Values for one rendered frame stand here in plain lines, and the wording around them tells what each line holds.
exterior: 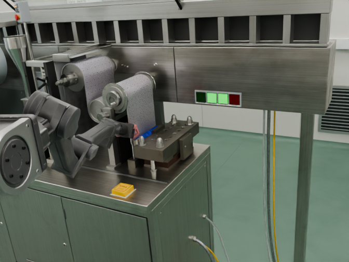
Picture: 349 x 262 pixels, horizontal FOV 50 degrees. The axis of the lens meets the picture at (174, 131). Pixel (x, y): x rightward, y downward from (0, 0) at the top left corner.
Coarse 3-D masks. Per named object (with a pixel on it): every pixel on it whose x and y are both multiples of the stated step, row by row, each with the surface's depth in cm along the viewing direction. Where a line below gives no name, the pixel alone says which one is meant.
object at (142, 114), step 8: (152, 96) 195; (136, 104) 183; (144, 104) 189; (152, 104) 196; (128, 112) 177; (136, 112) 183; (144, 112) 190; (152, 112) 197; (128, 120) 178; (136, 120) 184; (144, 120) 191; (152, 120) 198; (144, 128) 192
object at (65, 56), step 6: (84, 48) 195; (90, 48) 194; (96, 48) 197; (54, 54) 183; (60, 54) 181; (66, 54) 180; (72, 54) 182; (78, 54) 186; (84, 54) 190; (54, 60) 184; (60, 60) 182; (66, 60) 180
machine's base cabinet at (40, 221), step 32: (32, 192) 191; (192, 192) 191; (0, 224) 216; (32, 224) 201; (64, 224) 187; (96, 224) 175; (128, 224) 165; (160, 224) 164; (192, 224) 196; (0, 256) 230; (32, 256) 212; (64, 256) 197; (96, 256) 184; (128, 256) 172; (160, 256) 167; (192, 256) 201
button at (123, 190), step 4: (120, 184) 165; (124, 184) 165; (128, 184) 165; (116, 188) 162; (120, 188) 162; (124, 188) 162; (128, 188) 161; (132, 188) 164; (112, 192) 162; (116, 192) 161; (120, 192) 159; (124, 192) 159; (128, 192) 161; (124, 196) 159
